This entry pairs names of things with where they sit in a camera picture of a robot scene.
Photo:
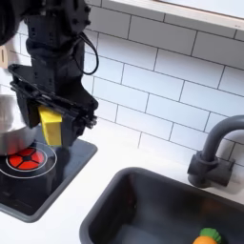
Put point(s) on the yellow block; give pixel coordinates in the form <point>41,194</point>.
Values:
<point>50,127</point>

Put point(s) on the steel pot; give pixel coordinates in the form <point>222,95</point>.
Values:
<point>12,133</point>

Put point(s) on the orange toy carrot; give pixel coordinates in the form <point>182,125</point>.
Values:
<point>206,238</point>

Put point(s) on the black stove top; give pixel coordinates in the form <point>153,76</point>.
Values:
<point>63,171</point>

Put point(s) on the dark grey sink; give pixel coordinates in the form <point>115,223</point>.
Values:
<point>178,203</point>

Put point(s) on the wooden shelf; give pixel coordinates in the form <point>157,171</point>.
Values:
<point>178,12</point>

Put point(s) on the grey tap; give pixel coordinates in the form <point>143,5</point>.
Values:
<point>209,152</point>

